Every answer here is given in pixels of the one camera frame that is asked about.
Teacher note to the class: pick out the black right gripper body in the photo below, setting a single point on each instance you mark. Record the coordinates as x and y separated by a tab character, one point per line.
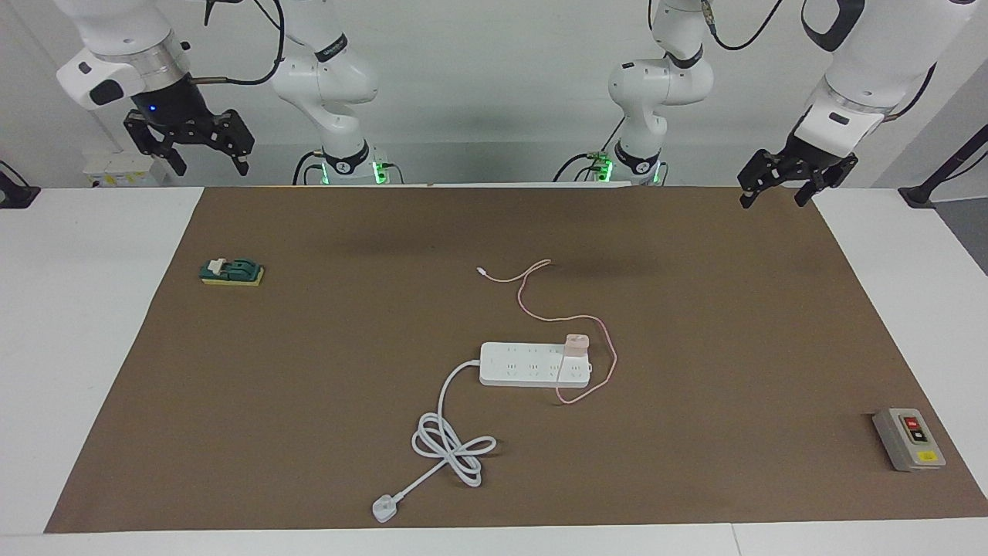
176	108

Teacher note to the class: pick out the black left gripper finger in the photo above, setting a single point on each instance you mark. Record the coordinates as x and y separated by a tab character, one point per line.
760	174
818	184

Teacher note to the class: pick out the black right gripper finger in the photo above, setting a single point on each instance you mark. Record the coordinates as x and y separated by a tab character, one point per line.
239	139
162	147

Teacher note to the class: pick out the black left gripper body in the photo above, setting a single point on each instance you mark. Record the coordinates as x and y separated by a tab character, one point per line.
818	158

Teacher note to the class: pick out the pink charger adapter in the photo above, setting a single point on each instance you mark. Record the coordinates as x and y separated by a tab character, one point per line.
578	344

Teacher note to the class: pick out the white power strip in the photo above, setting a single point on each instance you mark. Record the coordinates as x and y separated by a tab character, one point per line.
517	367

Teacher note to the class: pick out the black clamp stand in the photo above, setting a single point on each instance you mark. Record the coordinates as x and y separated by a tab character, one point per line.
15	193
918	193

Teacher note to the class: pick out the brown table mat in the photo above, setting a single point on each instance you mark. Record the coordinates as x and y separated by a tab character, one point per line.
309	386

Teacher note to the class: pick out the grey push button box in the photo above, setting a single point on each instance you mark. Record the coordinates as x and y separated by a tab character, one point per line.
911	444

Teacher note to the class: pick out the white wall box yellow labels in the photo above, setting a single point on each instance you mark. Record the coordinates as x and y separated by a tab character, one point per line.
116	174

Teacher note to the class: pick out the green knife switch yellow base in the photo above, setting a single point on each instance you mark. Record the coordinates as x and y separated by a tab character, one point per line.
235	270

